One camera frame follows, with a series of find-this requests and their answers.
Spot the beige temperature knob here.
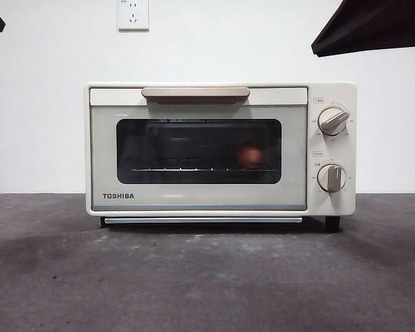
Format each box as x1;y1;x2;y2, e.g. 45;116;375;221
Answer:
317;107;350;136

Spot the grey metal crumb tray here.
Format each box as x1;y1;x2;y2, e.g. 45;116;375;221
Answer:
103;216;303;224

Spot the brown egg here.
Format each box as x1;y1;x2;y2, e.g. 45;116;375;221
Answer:
235;142;264;169

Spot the metal wire oven rack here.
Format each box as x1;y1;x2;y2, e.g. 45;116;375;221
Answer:
131;167;274;173

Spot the cream Toshiba toaster oven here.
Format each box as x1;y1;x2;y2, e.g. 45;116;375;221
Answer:
83;81;357;232

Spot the beige timer knob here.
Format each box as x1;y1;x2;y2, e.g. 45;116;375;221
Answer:
317;163;347;193

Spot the white wall socket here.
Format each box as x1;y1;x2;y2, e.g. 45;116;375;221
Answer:
118;0;149;33

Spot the oven door with beige handle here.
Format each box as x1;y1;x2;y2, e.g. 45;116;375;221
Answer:
89;86;308;211

